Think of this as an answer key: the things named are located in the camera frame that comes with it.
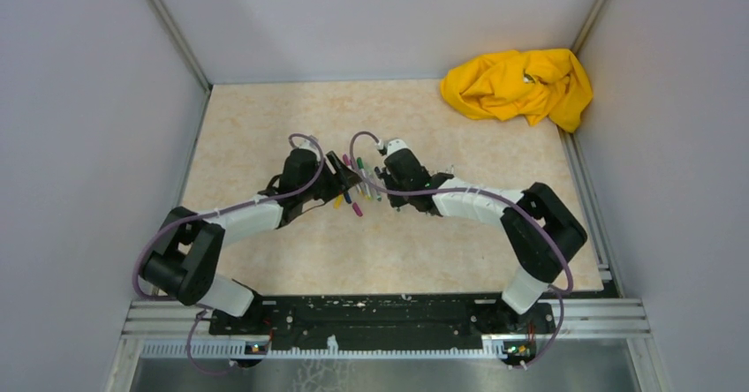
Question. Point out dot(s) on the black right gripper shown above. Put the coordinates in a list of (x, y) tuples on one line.
[(387, 177)]

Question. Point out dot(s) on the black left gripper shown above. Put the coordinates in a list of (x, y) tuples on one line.
[(344, 178)]

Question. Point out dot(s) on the yellow pen cap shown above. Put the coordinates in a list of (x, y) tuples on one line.
[(338, 201)]

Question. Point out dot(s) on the purple pen cap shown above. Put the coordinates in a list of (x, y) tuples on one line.
[(356, 209)]

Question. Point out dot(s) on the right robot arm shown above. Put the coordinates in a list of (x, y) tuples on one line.
[(543, 233)]

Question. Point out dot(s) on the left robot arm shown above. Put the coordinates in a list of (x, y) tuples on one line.
[(181, 260)]

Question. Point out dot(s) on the yellow cloth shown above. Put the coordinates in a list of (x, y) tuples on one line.
[(535, 84)]

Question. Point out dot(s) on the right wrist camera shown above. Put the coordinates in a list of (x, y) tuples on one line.
[(392, 146)]

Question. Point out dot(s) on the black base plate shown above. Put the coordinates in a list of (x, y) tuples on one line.
[(427, 322)]

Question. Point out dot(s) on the aluminium frame rail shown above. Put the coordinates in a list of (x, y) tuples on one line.
[(172, 330)]

